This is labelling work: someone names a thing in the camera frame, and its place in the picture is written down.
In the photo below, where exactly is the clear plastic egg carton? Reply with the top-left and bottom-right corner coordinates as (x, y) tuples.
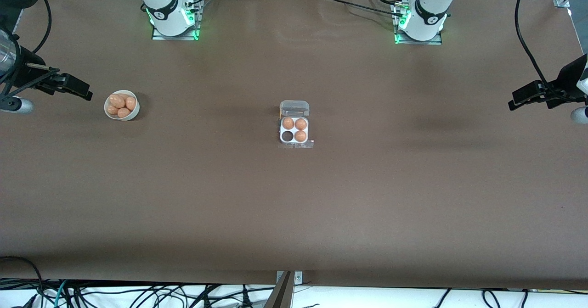
(278, 100), (315, 150)

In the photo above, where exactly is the white round bowl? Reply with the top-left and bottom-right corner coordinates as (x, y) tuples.
(104, 90), (141, 122)

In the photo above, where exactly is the brown table cover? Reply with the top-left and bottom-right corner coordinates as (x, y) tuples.
(0, 0), (588, 290)

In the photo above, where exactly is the grey metal strut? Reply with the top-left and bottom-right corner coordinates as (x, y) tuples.
(263, 271), (294, 308)

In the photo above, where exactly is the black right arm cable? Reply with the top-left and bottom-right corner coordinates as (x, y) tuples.
(31, 0), (52, 54)

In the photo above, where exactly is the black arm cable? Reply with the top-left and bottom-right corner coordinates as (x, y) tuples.
(514, 0), (563, 98)
(31, 0), (52, 54)

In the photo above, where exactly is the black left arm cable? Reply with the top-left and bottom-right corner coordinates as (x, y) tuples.
(514, 0), (563, 98)

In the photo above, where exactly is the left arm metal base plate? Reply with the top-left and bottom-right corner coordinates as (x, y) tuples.
(394, 3), (443, 45)

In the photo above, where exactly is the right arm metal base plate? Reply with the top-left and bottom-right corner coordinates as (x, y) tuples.
(152, 0), (202, 41)

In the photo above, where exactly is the teal cable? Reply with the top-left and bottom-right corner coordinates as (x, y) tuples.
(53, 280), (69, 308)

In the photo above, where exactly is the small metal bracket plate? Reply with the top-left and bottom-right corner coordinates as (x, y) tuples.
(276, 271), (303, 285)

